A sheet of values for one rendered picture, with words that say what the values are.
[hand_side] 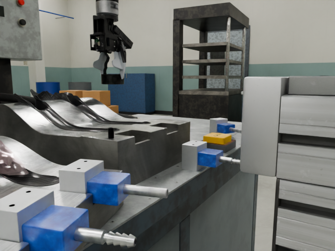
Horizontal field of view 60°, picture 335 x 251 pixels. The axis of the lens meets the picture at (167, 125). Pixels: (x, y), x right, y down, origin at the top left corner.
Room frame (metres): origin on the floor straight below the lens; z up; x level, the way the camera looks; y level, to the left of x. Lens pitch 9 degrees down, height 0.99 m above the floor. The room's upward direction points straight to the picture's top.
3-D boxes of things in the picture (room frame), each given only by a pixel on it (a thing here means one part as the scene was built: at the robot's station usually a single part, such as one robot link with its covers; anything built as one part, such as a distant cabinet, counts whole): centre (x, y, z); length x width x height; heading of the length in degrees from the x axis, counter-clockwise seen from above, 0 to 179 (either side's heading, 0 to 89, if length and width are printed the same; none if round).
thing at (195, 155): (0.58, -0.10, 0.83); 0.13 x 0.05 x 0.05; 58
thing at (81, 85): (7.53, 2.25, 0.44); 0.59 x 0.59 x 0.88
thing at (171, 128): (0.63, 0.01, 0.87); 0.05 x 0.05 x 0.04; 58
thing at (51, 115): (0.69, 0.22, 0.92); 0.35 x 0.16 x 0.09; 58
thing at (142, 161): (0.71, 0.23, 0.87); 0.50 x 0.26 x 0.14; 58
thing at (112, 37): (1.02, 0.21, 1.14); 0.09 x 0.08 x 0.12; 148
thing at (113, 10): (1.03, 0.20, 1.22); 0.08 x 0.08 x 0.05
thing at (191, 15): (5.27, -0.86, 1.03); 1.54 x 0.94 x 2.06; 153
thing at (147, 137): (0.53, 0.06, 0.87); 0.05 x 0.05 x 0.04; 58
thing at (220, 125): (0.94, -0.20, 0.83); 0.13 x 0.05 x 0.05; 31
